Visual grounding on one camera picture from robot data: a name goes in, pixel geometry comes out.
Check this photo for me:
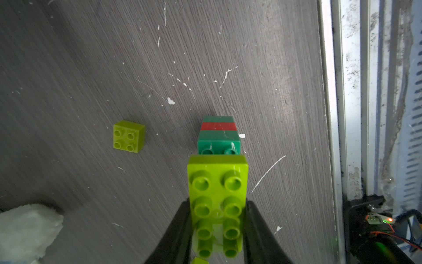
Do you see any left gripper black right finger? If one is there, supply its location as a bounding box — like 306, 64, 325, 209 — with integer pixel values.
243, 200, 292, 264

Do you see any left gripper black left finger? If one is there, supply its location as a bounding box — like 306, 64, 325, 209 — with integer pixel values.
145, 199, 192, 264

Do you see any lime lego brick long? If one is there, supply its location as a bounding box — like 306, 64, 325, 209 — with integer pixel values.
187, 155, 249, 258

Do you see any green lego brick long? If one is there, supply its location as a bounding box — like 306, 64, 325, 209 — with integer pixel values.
203, 116, 235, 123
197, 130, 241, 155

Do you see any lime lego brick small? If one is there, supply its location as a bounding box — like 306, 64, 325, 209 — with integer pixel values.
113, 120, 146, 153

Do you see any red lego brick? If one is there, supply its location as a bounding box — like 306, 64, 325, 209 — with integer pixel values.
201, 122, 237, 131

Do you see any white teddy bear blue shirt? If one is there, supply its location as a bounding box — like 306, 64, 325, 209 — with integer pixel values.
1, 203, 64, 264

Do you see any white vented cable duct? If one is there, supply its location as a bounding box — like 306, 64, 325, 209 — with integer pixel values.
395, 17, 422, 213

